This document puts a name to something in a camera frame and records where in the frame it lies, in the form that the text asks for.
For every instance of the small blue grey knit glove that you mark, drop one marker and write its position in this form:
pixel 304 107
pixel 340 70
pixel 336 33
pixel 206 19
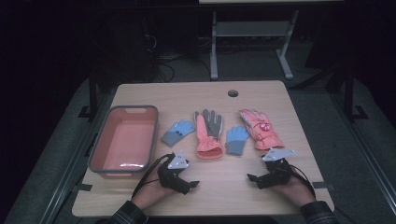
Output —
pixel 177 133
pixel 236 140

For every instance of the aluminium floor rail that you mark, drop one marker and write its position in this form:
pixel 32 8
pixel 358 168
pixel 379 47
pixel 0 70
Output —
pixel 71 168
pixel 367 161

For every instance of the black metal stand post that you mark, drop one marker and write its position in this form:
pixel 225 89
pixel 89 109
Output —
pixel 349 93
pixel 92 93

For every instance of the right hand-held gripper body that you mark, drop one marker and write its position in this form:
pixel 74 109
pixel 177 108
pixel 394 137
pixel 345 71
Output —
pixel 278 172

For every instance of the grey metal desk frame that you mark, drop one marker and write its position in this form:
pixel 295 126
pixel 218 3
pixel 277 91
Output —
pixel 250 29

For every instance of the pink glove with red patch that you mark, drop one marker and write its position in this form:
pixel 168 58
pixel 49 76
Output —
pixel 260 130

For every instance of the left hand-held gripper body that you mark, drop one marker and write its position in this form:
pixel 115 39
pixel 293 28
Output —
pixel 171 177

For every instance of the person's right hand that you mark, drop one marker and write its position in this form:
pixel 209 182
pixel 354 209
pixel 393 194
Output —
pixel 295 189

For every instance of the person's left hand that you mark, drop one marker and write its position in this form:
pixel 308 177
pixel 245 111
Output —
pixel 149 193

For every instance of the pink glove with grey palm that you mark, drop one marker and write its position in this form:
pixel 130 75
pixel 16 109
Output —
pixel 205 140

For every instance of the pink plastic bin grey rim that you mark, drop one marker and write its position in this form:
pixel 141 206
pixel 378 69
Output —
pixel 124 140

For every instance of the black tape strip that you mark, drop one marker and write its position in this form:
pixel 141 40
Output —
pixel 323 185
pixel 84 187

